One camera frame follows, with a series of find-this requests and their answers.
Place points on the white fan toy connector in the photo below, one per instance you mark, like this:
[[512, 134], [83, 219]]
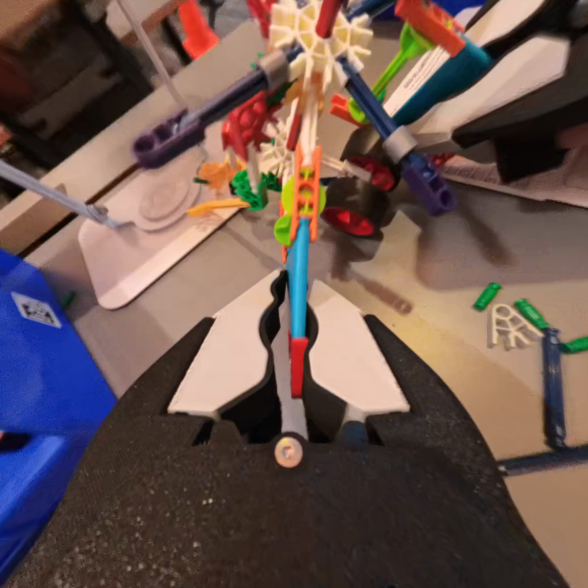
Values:
[[498, 321]]

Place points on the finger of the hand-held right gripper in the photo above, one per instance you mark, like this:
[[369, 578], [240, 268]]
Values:
[[514, 78], [500, 20]]

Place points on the colourful construction toy model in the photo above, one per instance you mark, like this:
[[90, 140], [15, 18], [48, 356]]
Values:
[[351, 200]]

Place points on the blue parts bin with tag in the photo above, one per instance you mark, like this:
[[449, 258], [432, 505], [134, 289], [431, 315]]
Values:
[[46, 390]]

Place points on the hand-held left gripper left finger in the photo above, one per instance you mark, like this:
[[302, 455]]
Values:
[[225, 363]]

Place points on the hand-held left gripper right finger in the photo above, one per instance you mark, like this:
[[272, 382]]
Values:
[[353, 367]]

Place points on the orange traffic cone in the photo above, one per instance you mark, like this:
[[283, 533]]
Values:
[[197, 32]]

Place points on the lime green toy spool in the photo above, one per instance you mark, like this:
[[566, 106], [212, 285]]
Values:
[[413, 43]]

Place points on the short green toy rod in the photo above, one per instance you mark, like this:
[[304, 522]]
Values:
[[487, 296], [576, 344], [530, 313]]

